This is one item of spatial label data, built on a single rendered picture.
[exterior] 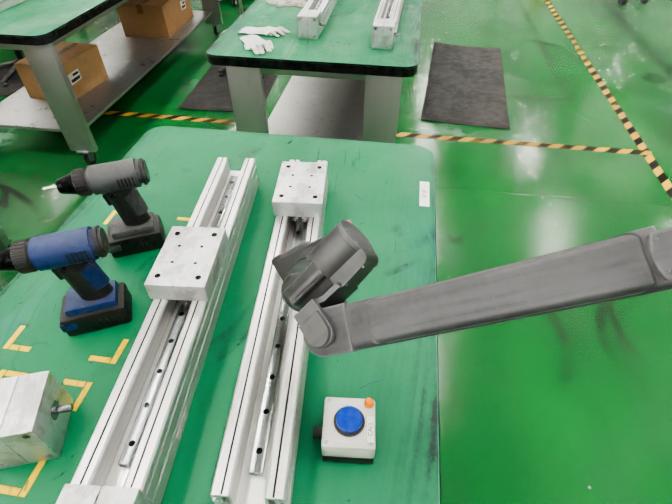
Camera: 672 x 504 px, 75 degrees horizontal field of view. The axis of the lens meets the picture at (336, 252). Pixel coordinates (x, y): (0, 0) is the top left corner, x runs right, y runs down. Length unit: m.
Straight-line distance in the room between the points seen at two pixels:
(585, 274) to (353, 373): 0.49
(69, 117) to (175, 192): 1.73
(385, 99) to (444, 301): 1.70
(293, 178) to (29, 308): 0.61
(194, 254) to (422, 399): 0.49
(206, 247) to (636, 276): 0.70
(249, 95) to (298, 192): 1.30
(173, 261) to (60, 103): 2.13
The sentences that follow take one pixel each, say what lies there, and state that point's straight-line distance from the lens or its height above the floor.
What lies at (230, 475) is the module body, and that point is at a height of 0.86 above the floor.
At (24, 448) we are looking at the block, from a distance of 0.85.
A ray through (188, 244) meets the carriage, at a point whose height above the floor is 0.90.
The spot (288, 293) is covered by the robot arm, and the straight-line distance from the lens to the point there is 0.57.
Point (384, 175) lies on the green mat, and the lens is 1.27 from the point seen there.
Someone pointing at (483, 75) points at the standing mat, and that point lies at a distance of 4.04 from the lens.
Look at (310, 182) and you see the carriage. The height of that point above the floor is 0.90.
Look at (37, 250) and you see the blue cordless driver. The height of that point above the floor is 0.99.
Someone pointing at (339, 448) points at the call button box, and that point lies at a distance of 0.71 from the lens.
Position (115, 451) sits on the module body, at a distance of 0.78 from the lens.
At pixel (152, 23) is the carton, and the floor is 0.33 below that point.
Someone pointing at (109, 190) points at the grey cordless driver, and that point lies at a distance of 1.02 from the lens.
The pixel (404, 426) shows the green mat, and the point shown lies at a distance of 0.79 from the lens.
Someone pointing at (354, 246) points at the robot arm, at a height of 1.13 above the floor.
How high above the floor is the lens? 1.50
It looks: 44 degrees down
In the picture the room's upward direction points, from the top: straight up
